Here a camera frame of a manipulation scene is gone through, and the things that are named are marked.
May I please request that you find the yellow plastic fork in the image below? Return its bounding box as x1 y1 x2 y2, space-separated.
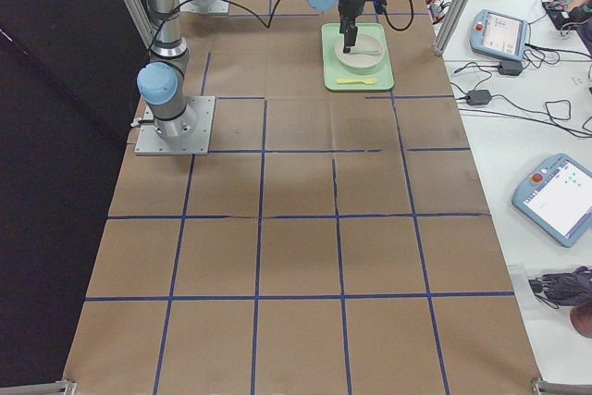
335 78 378 85

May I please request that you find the green plastic spoon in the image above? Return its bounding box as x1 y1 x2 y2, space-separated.
350 47 383 56

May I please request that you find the black power brick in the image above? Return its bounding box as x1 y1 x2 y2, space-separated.
465 90 492 106

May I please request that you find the teach pendant near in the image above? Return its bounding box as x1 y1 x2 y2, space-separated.
512 154 591 248

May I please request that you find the teach pendant far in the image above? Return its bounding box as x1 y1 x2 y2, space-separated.
469 9 529 62

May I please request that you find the teach pendant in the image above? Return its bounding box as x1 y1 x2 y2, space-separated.
512 154 591 248
469 9 529 62

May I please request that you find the black power adapter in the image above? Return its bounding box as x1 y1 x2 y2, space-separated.
497 60 524 77

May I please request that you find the dark folded umbrella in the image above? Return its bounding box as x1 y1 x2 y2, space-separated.
528 265 591 309

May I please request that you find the light green tray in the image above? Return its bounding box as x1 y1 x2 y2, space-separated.
321 23 394 91

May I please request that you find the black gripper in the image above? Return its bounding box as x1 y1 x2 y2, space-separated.
338 0 365 54

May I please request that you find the white round plate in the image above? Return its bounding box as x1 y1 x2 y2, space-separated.
334 34 385 72

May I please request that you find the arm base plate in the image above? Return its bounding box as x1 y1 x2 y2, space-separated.
178 0 232 16
133 95 216 156

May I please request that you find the brown paper table cover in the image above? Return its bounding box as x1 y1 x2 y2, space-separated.
64 0 538 394

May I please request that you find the braided black cable right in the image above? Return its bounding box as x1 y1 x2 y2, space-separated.
152 0 416 52

